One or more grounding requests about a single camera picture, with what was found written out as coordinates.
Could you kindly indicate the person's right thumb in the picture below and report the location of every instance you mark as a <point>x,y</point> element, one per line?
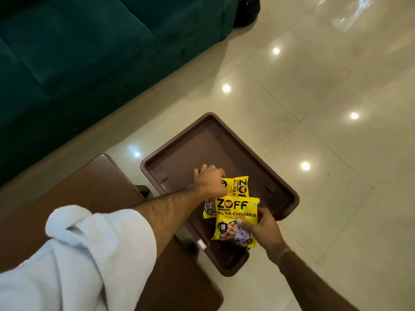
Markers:
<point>245,226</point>

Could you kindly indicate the white red-edged sticker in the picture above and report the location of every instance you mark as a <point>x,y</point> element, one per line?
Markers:
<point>201,244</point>

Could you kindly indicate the dark green sofa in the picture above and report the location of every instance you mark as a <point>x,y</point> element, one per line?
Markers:
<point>74,61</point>

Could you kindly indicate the light blue shirt sleeve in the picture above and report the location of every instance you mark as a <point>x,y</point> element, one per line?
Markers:
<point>84,262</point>

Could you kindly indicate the yellow snack packet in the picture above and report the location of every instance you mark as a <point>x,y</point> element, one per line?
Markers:
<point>235,216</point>
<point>238,187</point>

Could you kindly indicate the person's left forearm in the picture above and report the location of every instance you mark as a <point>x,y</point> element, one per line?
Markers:
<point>168,210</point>

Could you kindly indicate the person's right hand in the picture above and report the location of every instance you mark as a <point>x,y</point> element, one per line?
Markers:
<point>267,234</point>

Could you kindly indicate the black bag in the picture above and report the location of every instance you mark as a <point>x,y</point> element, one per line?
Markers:
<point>247,11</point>

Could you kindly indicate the person's left fingers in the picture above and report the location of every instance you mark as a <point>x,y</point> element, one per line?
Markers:
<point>207,168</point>

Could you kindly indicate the person's left hand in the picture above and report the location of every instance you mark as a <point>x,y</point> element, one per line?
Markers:
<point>209,184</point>

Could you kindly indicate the brown wooden table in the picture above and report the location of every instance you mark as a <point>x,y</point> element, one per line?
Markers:
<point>97,187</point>

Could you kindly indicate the person's right forearm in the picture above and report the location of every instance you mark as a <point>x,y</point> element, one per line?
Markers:
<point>311,285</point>

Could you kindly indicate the brown plastic stool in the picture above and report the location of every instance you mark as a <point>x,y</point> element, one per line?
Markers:
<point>201,148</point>

